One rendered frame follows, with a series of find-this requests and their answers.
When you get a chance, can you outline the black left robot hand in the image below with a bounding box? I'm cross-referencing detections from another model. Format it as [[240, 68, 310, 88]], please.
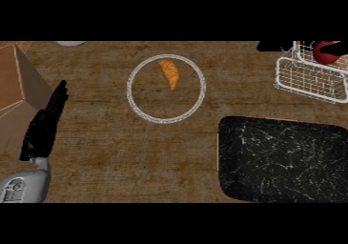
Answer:
[[18, 79, 72, 162]]

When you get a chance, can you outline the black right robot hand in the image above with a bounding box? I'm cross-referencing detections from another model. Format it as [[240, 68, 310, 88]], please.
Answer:
[[255, 40, 348, 57]]

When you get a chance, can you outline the black scratched tray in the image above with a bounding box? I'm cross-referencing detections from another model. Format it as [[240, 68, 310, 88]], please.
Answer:
[[218, 115, 348, 204]]

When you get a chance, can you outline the pale grey round object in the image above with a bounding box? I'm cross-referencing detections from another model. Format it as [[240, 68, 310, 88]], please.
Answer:
[[54, 40, 88, 48]]

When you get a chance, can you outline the orange croissant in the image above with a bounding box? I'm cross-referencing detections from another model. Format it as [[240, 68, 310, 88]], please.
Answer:
[[156, 58, 183, 92]]

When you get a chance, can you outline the white wire tiered basket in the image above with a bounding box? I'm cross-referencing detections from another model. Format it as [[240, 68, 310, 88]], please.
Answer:
[[274, 40, 348, 105]]

